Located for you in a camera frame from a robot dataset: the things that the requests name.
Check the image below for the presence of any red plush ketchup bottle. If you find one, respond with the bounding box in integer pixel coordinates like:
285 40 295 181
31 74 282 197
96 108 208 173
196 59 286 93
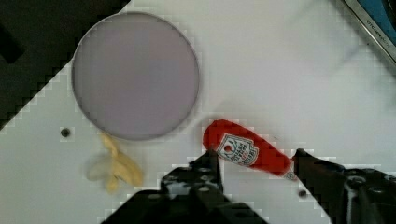
203 119 297 181

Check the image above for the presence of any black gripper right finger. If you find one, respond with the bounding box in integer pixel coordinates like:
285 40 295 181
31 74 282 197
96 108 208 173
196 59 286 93
293 148 396 224

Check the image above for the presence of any grey round plate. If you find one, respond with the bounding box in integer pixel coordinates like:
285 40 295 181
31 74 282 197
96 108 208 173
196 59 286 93
71 12 200 141

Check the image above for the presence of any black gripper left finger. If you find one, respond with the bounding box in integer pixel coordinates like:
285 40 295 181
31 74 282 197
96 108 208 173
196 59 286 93
103 151 268 224

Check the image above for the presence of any yellow plush peeled banana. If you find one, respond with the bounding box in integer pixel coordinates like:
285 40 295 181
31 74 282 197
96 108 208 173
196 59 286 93
87 133 143 194

